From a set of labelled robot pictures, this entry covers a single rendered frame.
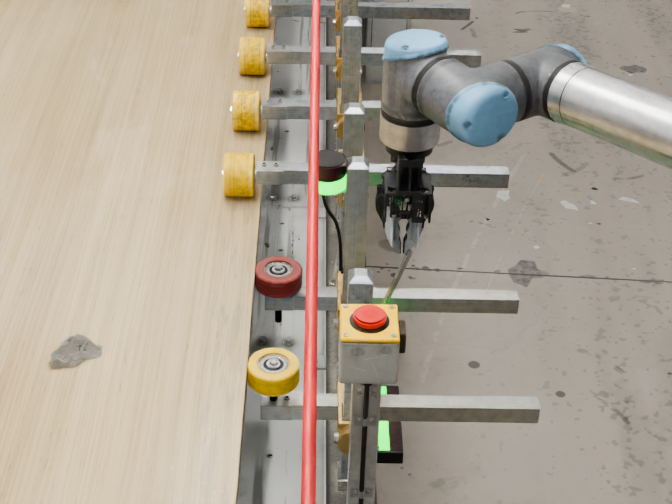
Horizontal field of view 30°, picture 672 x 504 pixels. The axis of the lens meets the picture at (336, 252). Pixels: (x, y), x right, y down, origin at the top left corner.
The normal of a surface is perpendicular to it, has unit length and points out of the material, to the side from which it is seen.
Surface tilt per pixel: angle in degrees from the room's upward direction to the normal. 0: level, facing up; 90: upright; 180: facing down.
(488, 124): 90
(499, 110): 90
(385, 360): 90
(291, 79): 0
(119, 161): 0
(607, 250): 0
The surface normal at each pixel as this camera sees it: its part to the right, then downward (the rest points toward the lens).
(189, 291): 0.03, -0.83
